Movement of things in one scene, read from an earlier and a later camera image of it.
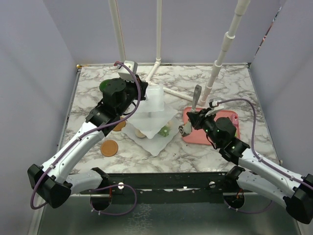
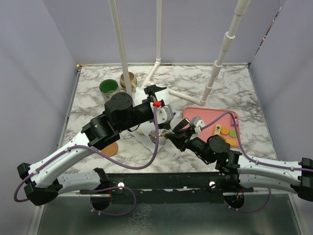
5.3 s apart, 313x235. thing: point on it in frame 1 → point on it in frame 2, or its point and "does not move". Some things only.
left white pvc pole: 115,13 does not move
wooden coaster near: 109,148 does not move
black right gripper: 198,117 → 181,140
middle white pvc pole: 159,40 does not move
